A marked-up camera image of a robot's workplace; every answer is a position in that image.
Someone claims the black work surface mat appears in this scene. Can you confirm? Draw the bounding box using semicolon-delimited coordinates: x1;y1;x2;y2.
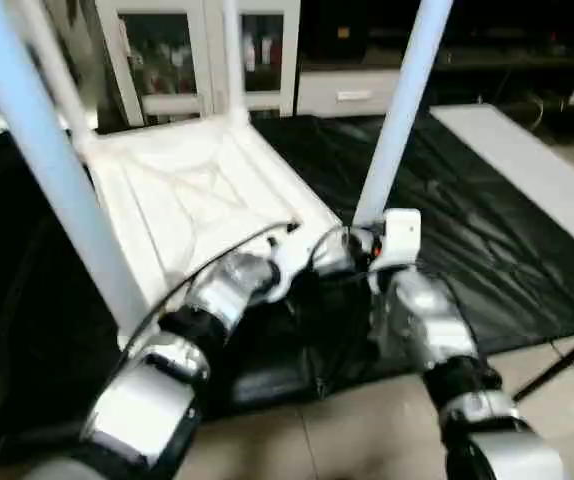
0;105;574;471

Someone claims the white drawer unit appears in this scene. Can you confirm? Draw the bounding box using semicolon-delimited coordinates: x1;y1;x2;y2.
297;68;403;116

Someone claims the white flat sheet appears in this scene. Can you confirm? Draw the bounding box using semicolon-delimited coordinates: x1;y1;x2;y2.
429;103;574;266

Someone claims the black metal table leg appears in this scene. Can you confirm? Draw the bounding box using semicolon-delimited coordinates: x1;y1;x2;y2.
512;335;574;401

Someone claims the white glass door cabinet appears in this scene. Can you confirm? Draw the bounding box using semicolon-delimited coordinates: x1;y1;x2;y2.
97;0;303;126

